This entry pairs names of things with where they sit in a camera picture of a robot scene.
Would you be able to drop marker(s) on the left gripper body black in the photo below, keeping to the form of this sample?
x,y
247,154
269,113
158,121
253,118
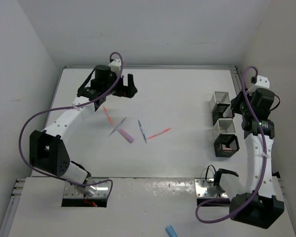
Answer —
x,y
120,82

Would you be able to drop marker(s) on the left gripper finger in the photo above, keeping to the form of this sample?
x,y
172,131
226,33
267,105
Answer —
x,y
131,88
124,93

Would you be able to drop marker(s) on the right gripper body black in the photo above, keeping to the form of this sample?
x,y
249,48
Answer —
x,y
244,107

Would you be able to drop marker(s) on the purple highlighter marker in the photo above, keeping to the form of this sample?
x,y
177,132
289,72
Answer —
x,y
126,135

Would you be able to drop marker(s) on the red orange pen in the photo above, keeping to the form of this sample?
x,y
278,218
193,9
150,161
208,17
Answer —
x,y
159,133

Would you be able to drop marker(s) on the orange cap clear tube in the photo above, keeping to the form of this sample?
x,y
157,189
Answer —
x,y
225,113

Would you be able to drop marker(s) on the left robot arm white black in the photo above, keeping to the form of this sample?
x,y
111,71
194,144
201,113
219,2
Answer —
x,y
48,151

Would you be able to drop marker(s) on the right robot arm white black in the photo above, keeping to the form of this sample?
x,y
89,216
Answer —
x,y
254,203

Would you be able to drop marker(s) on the white slotted container far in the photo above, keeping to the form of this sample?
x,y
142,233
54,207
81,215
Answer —
x,y
219,97

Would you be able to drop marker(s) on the white slotted container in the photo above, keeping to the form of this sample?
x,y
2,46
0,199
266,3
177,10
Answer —
x,y
223,126
219,97

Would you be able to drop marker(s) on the black mesh container far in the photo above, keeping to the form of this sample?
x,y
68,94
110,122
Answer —
x,y
218,111

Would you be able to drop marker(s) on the white slotted container near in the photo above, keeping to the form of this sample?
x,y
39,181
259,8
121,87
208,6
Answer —
x,y
223,126

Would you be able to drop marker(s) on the orange pen left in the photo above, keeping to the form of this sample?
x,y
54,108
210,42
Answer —
x,y
108,116

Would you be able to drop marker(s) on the dark blue clear pen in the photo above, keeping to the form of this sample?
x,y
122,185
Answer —
x,y
117,126

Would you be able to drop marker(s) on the black hexagonal mesh container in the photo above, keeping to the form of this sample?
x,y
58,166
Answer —
x,y
229,140

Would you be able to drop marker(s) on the blue white pen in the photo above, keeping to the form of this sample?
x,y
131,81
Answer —
x,y
142,131

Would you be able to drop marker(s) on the blue marker on ledge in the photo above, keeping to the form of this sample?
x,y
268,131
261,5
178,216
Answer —
x,y
170,231

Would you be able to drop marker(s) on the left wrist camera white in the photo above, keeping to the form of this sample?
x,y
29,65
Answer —
x,y
115,66

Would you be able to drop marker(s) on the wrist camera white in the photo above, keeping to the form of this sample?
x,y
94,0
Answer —
x,y
115,66
258,82

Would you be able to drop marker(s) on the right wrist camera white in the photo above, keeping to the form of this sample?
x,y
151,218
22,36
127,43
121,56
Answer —
x,y
258,82

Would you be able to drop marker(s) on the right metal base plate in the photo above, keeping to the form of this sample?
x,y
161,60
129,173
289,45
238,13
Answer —
x,y
205,189

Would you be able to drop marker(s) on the metal base plate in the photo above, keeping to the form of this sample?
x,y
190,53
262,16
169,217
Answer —
x,y
205,189
98,189

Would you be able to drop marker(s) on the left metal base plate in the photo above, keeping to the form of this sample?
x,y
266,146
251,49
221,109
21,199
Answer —
x,y
98,189

